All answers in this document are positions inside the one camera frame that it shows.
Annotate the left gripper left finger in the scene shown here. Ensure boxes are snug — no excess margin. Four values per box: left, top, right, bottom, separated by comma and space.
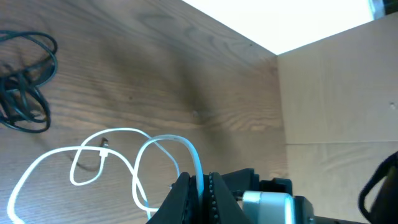
147, 172, 198, 224

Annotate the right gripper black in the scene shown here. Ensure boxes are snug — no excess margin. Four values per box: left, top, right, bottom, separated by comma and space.
222, 169, 314, 224

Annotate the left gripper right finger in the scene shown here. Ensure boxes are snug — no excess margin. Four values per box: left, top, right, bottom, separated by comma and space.
203, 172, 251, 224

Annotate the white usb cable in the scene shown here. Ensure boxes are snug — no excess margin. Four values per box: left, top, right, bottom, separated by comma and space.
6, 127, 205, 224

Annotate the short black cable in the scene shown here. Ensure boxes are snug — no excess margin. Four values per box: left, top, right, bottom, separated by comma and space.
0, 30, 59, 134

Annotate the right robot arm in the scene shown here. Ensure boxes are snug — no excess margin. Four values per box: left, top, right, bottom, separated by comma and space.
222, 152, 397, 224

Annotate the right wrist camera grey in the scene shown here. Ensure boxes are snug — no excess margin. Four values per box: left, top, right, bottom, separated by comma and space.
243, 191, 295, 224

